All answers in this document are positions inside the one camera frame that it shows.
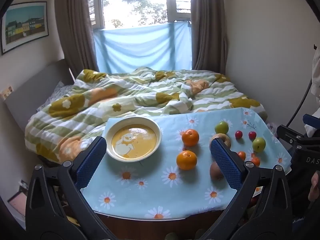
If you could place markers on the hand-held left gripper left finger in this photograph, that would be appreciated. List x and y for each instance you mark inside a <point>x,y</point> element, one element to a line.
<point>92,163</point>

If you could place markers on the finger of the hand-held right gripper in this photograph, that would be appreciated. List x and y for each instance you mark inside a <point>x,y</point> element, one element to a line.
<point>311,120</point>
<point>292,135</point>

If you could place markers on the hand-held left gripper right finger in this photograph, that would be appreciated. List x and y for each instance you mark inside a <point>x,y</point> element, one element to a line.
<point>225,165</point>

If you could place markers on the brown kiwi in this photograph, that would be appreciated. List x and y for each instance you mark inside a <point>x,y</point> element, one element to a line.
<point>215,172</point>

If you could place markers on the wrinkled yellow apple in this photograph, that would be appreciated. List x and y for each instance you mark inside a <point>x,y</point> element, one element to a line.
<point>223,138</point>

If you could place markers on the green apple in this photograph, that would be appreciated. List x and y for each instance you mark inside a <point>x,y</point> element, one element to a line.
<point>259,144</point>
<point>221,127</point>

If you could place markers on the large orange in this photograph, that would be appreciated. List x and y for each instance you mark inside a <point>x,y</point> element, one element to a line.
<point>186,160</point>
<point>190,137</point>

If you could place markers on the cream bowl with duck print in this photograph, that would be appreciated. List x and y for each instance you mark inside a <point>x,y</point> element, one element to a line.
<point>133,140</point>

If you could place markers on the person's right hand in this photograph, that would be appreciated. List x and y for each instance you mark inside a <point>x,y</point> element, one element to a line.
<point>315,186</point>

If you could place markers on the small mandarin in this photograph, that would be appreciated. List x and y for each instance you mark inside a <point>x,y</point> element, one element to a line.
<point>255,161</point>
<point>242,155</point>

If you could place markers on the red cherry tomato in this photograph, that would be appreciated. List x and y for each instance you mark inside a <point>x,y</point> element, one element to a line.
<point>238,134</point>
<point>252,135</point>

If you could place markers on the white cloth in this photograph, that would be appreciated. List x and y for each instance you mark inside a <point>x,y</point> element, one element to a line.
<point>316,85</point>

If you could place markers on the blue daisy tablecloth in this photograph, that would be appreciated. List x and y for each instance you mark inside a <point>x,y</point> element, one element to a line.
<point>155,187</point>

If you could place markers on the green floral blanket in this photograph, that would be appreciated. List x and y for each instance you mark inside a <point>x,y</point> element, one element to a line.
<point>120,92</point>

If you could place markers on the grey patterned bedsheet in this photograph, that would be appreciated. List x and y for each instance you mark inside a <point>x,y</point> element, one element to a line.
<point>56,92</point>

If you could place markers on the grey headboard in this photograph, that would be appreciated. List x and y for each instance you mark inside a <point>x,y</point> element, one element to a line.
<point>30,90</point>

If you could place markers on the small picture card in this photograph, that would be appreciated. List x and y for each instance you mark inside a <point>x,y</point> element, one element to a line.
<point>6,92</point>

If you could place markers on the light blue window cloth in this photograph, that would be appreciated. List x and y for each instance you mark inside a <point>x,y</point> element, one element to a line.
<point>142,47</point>

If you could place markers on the brown curtain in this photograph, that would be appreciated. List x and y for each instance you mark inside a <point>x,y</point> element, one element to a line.
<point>208,30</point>
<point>75,30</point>

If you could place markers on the window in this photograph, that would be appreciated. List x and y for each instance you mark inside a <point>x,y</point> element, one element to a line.
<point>135,3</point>

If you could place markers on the framed wall poster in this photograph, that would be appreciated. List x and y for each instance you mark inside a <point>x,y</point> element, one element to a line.
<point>25,26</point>

